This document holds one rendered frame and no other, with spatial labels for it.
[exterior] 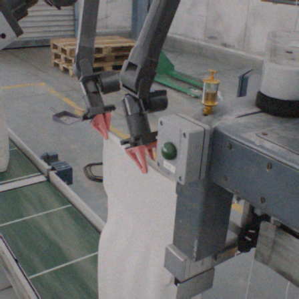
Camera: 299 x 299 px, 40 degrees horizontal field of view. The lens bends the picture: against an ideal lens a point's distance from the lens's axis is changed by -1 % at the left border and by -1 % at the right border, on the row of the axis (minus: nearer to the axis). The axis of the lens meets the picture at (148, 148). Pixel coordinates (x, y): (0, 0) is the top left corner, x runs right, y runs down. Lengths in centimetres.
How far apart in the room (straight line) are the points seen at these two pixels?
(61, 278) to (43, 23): 718
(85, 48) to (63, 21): 741
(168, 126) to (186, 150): 5
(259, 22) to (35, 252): 607
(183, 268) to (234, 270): 170
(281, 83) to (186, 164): 20
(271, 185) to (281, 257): 28
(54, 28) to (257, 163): 820
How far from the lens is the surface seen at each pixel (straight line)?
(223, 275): 244
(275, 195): 59
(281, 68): 70
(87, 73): 133
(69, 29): 882
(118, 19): 942
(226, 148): 63
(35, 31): 854
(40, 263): 187
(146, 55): 103
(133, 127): 107
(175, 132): 64
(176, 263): 80
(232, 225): 91
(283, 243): 83
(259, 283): 244
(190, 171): 65
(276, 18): 712
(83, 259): 187
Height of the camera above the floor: 155
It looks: 24 degrees down
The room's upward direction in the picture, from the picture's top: 3 degrees clockwise
